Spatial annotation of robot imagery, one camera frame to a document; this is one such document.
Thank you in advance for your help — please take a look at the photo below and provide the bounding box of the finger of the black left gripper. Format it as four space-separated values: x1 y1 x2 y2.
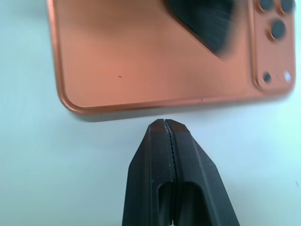
164 0 237 62

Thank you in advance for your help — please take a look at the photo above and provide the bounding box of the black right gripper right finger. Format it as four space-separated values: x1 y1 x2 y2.
165 119 241 226

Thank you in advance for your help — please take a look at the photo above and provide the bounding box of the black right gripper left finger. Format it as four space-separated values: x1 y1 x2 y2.
121 119 176 226

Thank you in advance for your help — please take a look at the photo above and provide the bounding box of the orange smartphone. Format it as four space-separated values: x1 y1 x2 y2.
46 0 298 123

